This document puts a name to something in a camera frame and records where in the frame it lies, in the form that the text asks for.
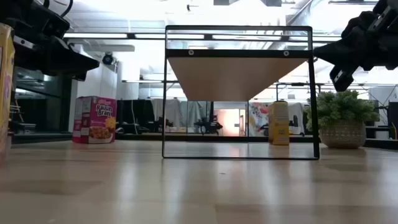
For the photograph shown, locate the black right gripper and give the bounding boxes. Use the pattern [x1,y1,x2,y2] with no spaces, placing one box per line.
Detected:
[313,0,398,71]

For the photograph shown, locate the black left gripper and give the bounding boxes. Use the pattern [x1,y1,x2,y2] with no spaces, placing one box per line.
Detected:
[0,0,100,75]

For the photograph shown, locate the ceiling light strip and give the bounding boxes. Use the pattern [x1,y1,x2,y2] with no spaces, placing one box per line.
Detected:
[63,32,128,40]
[135,33,205,40]
[213,34,282,41]

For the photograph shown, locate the black metal table frame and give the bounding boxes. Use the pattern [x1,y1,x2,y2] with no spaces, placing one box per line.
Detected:
[12,132,398,150]

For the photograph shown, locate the floral hanging fabric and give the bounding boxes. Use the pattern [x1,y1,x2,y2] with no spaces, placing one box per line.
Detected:
[248,101,270,137]

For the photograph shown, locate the black round spot lamp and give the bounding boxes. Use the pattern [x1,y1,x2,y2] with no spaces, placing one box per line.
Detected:
[101,52,115,66]

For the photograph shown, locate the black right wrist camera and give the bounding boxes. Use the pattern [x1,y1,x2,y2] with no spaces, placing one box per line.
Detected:
[329,63,359,93]

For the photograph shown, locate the grey hanging cloth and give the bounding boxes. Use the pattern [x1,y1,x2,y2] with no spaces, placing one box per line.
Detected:
[179,101,206,125]

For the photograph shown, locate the bushy green plant woven pot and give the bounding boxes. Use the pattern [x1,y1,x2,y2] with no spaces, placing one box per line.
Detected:
[303,89,381,149]

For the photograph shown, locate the pink Raisin Bran cereal box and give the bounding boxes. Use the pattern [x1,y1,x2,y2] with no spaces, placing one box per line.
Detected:
[72,95,118,145]

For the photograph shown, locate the black-framed wooden shelf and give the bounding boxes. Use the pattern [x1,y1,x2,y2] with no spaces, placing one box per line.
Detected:
[161,25,321,161]

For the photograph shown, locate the white hanging cloth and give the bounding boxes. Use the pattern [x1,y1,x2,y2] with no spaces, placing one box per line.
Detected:
[151,98,187,128]

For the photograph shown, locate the yellow Corn Pops cereal box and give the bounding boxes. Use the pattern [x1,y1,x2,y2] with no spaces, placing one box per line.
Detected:
[267,100,291,146]
[0,23,16,164]

